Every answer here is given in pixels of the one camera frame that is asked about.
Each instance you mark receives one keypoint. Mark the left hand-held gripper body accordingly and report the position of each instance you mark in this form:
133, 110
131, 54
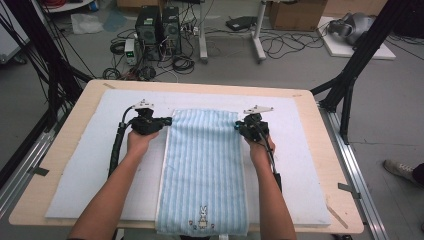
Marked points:
145, 125

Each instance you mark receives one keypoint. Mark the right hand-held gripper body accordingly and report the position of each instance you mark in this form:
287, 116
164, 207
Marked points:
255, 128

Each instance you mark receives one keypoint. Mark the light blue striped towel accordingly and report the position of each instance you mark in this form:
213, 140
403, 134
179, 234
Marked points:
203, 160

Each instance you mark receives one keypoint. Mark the person's left hand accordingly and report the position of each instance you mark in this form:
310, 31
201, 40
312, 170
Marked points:
140, 143

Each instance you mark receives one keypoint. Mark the person's right hand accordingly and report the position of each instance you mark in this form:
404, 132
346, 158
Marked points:
261, 150

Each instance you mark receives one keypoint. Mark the light wooden table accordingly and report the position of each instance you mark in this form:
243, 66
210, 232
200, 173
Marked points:
100, 86

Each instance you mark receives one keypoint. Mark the white foam mat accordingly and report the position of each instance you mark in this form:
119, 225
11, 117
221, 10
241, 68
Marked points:
83, 166

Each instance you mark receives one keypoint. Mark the white power supply box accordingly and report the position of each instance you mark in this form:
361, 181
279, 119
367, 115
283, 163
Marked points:
130, 51

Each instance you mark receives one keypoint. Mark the black computer tower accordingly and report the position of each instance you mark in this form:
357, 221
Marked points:
171, 30
148, 30

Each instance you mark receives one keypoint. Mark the white desk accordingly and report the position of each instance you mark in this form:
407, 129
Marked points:
202, 33

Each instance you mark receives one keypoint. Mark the black flat device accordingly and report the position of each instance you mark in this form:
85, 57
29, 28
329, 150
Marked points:
240, 23

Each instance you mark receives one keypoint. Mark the black metal stand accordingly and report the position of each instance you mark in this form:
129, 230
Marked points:
50, 66
353, 66

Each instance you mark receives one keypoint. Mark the white floor board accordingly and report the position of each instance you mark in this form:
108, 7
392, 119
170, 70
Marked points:
340, 50

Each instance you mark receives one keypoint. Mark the white plastic bag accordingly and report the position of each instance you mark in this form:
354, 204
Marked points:
86, 24

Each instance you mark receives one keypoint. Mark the cardboard box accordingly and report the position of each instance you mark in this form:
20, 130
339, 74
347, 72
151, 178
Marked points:
296, 15

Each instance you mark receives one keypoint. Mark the white round table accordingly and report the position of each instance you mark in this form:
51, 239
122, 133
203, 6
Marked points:
73, 5

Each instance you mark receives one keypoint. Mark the grey headset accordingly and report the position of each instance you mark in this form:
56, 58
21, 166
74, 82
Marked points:
356, 26

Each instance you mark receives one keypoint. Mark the aluminium floor rail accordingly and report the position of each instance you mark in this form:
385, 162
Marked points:
356, 173
26, 160

